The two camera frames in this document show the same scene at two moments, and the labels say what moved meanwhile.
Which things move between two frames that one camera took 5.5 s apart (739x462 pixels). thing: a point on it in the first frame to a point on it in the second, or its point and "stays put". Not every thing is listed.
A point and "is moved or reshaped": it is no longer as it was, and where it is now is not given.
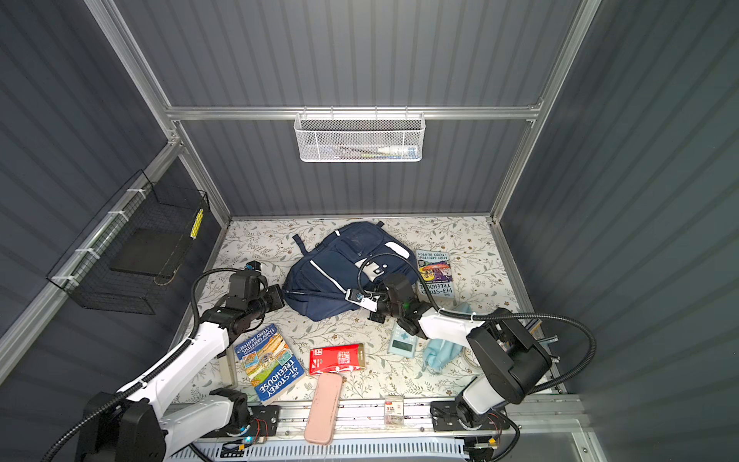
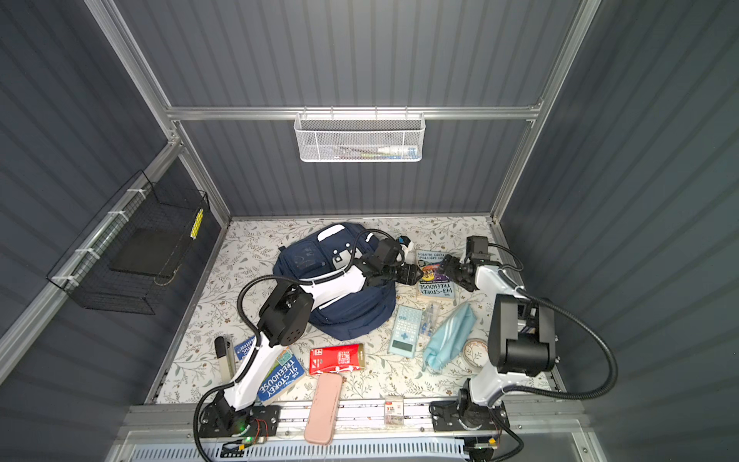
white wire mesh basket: (360, 137) stays put
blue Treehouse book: (269, 362) stays put
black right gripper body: (387, 308) to (465, 283)
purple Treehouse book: (435, 267) stays put
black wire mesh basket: (128, 259) stays put
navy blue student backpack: (355, 256) is moved or reshaped
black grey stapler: (228, 369) stays put
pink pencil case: (321, 421) stays put
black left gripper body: (270, 300) to (389, 272)
